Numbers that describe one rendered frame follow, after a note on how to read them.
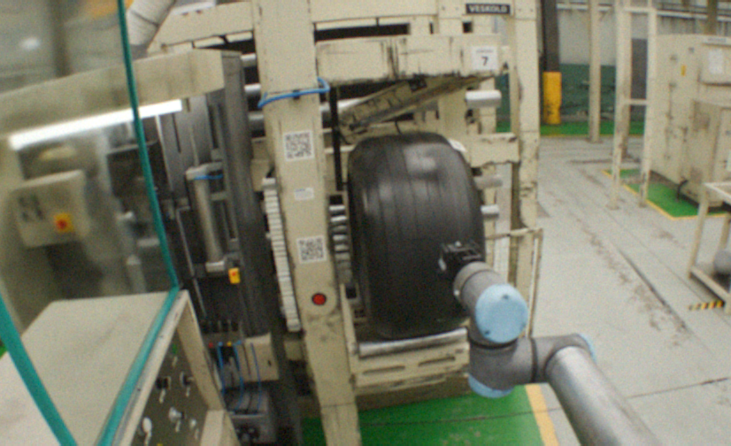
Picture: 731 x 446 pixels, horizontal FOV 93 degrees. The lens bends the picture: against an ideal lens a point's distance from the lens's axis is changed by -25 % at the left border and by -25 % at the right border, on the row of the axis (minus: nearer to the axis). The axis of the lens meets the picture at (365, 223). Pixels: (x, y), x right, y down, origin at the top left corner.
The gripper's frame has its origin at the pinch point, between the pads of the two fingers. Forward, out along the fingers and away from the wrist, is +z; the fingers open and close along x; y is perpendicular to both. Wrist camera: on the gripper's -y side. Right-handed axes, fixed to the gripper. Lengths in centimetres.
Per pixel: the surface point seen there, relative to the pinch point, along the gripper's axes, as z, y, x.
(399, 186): 8.0, 17.4, 8.6
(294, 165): 19.5, 24.1, 33.3
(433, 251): 1.4, 2.3, 2.9
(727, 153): 249, -25, -414
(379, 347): 18.6, -31.3, 16.3
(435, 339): 18.5, -31.7, -0.9
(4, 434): -49, -4, 85
